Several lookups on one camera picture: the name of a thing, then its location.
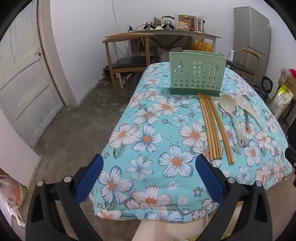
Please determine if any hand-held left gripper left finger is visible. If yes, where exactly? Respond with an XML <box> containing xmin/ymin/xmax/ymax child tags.
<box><xmin>25</xmin><ymin>154</ymin><xmax>104</xmax><ymax>241</ymax></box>

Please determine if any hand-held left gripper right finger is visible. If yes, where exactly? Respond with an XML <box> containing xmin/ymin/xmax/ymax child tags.
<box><xmin>195</xmin><ymin>154</ymin><xmax>273</xmax><ymax>241</ymax></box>

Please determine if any bundle of wooden chopsticks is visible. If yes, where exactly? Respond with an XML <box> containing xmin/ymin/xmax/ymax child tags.
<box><xmin>198</xmin><ymin>92</ymin><xmax>235</xmax><ymax>165</ymax></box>

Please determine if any grey metal spoon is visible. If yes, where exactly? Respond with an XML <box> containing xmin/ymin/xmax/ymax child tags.
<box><xmin>242</xmin><ymin>94</ymin><xmax>251</xmax><ymax>130</ymax></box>
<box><xmin>230</xmin><ymin>105</ymin><xmax>241</xmax><ymax>143</ymax></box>

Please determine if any cream plastic spoon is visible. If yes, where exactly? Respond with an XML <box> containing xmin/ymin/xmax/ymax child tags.
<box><xmin>219</xmin><ymin>94</ymin><xmax>245</xmax><ymax>147</ymax></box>
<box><xmin>235</xmin><ymin>95</ymin><xmax>266</xmax><ymax>132</ymax></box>

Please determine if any green perforated utensil holder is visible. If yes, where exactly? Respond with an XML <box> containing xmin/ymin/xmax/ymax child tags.
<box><xmin>168</xmin><ymin>50</ymin><xmax>226</xmax><ymax>96</ymax></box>

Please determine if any cream knitted clothing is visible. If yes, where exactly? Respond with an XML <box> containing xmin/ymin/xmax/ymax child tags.
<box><xmin>136</xmin><ymin>204</ymin><xmax>243</xmax><ymax>241</ymax></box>

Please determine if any yellow green sack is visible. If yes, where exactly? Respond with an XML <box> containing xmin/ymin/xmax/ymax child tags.
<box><xmin>269</xmin><ymin>84</ymin><xmax>294</xmax><ymax>116</ymax></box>

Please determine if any floral turquoise blanket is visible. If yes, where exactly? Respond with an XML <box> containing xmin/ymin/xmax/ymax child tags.
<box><xmin>91</xmin><ymin>61</ymin><xmax>293</xmax><ymax>223</ymax></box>

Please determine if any black floor appliance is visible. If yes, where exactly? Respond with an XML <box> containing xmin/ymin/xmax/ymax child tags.
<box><xmin>254</xmin><ymin>86</ymin><xmax>270</xmax><ymax>100</ymax></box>

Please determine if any crumpled plastic bag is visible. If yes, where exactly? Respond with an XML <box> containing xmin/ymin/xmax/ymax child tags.
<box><xmin>0</xmin><ymin>174</ymin><xmax>28</xmax><ymax>229</ymax></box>

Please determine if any black and white rice cooker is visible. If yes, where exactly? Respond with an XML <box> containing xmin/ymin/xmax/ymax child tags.
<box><xmin>261</xmin><ymin>76</ymin><xmax>273</xmax><ymax>98</ymax></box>

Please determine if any wooden chair with black seat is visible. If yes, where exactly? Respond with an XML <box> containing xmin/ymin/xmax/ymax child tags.
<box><xmin>102</xmin><ymin>32</ymin><xmax>155</xmax><ymax>89</ymax></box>
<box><xmin>226</xmin><ymin>48</ymin><xmax>261</xmax><ymax>87</ymax></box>

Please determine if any white panelled door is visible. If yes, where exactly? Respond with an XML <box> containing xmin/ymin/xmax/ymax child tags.
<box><xmin>0</xmin><ymin>0</ymin><xmax>65</xmax><ymax>149</ymax></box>

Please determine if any grey refrigerator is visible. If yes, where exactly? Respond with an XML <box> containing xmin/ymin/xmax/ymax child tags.
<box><xmin>232</xmin><ymin>6</ymin><xmax>271</xmax><ymax>67</ymax></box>

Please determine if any yellow plastic bag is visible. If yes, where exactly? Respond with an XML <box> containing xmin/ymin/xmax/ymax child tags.
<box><xmin>192</xmin><ymin>38</ymin><xmax>214</xmax><ymax>52</ymax></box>

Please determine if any wooden table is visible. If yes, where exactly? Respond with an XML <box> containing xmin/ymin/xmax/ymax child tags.
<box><xmin>106</xmin><ymin>30</ymin><xmax>222</xmax><ymax>61</ymax></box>

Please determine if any brown food box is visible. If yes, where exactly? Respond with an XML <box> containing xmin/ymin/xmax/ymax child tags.
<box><xmin>178</xmin><ymin>14</ymin><xmax>196</xmax><ymax>30</ymax></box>

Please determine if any white tabletop cooker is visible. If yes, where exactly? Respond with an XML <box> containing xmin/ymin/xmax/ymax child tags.
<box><xmin>161</xmin><ymin>16</ymin><xmax>175</xmax><ymax>30</ymax></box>

